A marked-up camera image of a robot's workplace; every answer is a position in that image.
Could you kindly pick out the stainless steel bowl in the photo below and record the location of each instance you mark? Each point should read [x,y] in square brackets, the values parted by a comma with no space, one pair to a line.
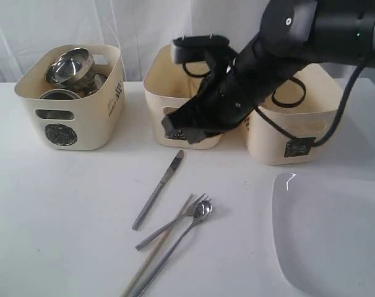
[72,70]

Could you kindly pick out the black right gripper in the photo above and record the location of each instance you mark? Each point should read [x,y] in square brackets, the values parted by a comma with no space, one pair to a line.
[253,77]

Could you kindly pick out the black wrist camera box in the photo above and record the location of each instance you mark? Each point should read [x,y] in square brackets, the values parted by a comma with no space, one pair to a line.
[192,49]

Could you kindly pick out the white square plate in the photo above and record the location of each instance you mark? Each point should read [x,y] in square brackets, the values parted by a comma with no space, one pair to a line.
[324,233]

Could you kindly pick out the cream bin with circle mark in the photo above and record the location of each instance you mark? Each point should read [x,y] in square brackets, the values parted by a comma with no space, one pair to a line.
[81,124]

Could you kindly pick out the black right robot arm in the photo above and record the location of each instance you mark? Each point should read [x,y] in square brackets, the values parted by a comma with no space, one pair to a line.
[292,35]

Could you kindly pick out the wooden chopstick left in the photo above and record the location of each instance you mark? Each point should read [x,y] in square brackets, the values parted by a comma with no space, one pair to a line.
[152,254]

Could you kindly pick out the steel fork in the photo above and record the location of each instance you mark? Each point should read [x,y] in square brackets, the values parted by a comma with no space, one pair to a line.
[188,212]

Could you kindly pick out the cream bin with triangle mark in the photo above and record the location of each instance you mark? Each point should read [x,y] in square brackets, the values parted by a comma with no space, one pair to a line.
[167,88]

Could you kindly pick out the white backdrop curtain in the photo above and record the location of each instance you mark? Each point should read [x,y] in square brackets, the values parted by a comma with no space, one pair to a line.
[29,29]

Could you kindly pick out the stainless steel mug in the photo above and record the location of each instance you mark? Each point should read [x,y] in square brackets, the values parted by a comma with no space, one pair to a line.
[57,94]

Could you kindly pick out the steel table knife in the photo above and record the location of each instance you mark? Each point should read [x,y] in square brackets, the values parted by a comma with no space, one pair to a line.
[174,165]

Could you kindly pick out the steel spoon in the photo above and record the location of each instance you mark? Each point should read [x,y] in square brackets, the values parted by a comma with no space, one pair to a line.
[201,212]

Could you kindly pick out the cream bin with square mark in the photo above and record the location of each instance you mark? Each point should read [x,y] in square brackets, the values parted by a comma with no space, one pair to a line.
[304,107]

